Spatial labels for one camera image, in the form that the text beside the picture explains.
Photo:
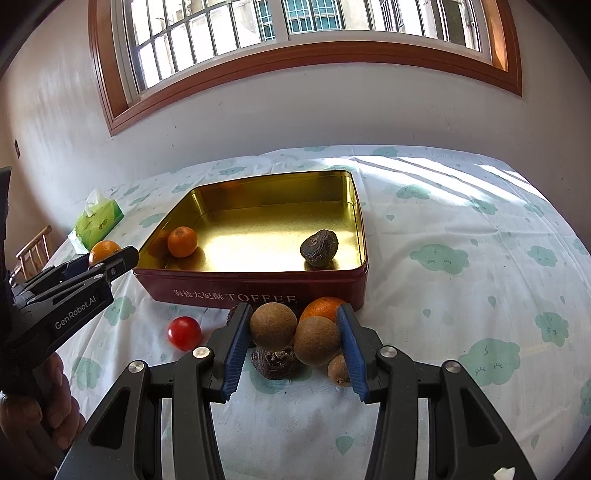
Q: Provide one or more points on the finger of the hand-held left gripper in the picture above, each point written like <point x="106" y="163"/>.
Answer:
<point x="121" y="262"/>
<point x="74" y="266"/>

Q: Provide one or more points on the dark purple plum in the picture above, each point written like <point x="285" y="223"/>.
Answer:
<point x="232" y="316"/>

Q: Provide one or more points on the white cloud-print tablecloth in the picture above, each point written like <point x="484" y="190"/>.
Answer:
<point x="461" y="300"/>

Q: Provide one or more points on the green tissue pack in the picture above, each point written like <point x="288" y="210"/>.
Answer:
<point x="94" y="221"/>

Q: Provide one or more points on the window with brown wooden frame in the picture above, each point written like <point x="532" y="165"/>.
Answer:
<point x="295" y="46"/>

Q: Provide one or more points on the wooden chair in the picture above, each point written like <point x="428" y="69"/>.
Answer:
<point x="34" y="251"/>

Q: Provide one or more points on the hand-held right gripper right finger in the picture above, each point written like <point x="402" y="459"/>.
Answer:
<point x="349" y="355"/>

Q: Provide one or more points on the small orange tangerine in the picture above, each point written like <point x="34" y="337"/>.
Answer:
<point x="182" y="241"/>
<point x="104" y="251"/>

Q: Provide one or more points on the small brown longan with stem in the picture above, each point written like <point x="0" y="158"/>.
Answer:
<point x="338" y="369"/>

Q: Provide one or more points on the red cherry tomato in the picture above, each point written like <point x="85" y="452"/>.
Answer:
<point x="183" y="333"/>

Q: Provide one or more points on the wrinkled dark passion fruit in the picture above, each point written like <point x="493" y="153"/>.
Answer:
<point x="318" y="249"/>
<point x="277" y="365"/>

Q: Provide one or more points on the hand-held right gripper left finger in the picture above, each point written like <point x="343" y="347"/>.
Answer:
<point x="235" y="355"/>

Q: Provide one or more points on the red tin box gold inside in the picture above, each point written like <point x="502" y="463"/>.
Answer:
<point x="207" y="288"/>

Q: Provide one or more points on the large orange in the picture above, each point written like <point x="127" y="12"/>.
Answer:
<point x="323" y="308"/>

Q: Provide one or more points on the person's left hand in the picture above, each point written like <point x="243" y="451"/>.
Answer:
<point x="59" y="392"/>

